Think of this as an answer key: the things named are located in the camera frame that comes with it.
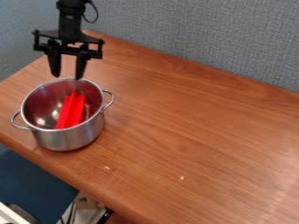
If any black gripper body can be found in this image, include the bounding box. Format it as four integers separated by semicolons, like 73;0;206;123
32;8;104;60

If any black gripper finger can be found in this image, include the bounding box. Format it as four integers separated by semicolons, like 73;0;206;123
48;50;61;78
74;54;89;80

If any stainless steel pot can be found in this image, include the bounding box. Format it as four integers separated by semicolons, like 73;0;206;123
10;78;114;151

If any red rectangular block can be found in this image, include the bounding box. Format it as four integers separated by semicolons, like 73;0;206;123
56;91;85;130

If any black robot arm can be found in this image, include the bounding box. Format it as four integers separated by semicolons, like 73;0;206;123
32;0;104;80

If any white object at corner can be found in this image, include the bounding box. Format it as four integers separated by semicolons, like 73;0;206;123
0;202;26;224

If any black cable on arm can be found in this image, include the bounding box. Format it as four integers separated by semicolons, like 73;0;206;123
80;0;100;25

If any metal table leg frame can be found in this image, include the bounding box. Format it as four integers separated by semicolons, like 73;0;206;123
57;192;113;224

